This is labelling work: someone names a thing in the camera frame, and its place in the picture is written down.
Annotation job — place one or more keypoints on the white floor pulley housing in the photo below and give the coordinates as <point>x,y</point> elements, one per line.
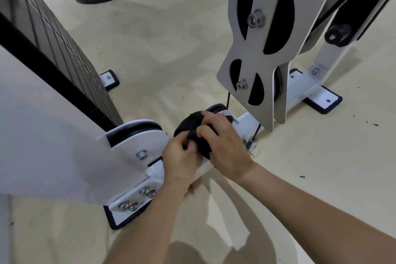
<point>148,144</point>

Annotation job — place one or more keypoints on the small black pulley wheel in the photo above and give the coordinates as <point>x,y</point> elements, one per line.
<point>256,89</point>

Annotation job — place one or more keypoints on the white weight stack shroud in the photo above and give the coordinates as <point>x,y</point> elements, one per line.
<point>40,137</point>

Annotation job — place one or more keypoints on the person's right forearm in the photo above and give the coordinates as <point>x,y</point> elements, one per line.
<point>309,208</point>

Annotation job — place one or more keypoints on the white hanging pulley bracket plate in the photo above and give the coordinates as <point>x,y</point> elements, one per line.
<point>278,65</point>

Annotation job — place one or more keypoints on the black cloth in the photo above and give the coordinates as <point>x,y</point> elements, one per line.
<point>188,126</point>

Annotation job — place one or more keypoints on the white machine base frame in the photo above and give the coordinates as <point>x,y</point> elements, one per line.
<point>321,65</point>

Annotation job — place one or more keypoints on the person's left hand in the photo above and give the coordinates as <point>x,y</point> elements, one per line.
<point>179,161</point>

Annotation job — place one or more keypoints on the black weight plate stack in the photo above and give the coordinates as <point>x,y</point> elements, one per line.
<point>62,53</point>

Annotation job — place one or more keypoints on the black rubber foot pad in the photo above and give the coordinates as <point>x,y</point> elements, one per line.
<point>119,219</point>
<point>109,78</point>
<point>323,101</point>

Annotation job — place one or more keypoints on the large black pulley wheel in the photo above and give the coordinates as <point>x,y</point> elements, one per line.
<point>280,22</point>

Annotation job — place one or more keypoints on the large silver axle bolt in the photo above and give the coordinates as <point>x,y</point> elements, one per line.
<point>256,18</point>

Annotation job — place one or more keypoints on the person's left fingers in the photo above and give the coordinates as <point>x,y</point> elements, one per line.
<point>187,144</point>

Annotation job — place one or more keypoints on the small silver axle bolt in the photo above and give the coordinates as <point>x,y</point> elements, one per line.
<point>242,85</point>

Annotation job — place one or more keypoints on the person's right thumb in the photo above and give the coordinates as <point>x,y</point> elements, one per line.
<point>205,132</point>

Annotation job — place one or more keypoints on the silver base plate bolt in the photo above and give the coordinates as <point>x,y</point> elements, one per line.
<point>151,194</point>
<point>144,191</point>
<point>134,207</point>
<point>124,205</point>

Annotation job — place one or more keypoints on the black floor pulley wheel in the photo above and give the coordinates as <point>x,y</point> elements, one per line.
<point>133,132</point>

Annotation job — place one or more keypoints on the person's right hand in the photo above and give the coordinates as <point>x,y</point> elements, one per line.
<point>229,146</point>

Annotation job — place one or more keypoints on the person's left forearm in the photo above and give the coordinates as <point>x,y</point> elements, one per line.
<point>148,226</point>

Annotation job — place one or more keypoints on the silver housing bolt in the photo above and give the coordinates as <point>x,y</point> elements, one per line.
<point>142,155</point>

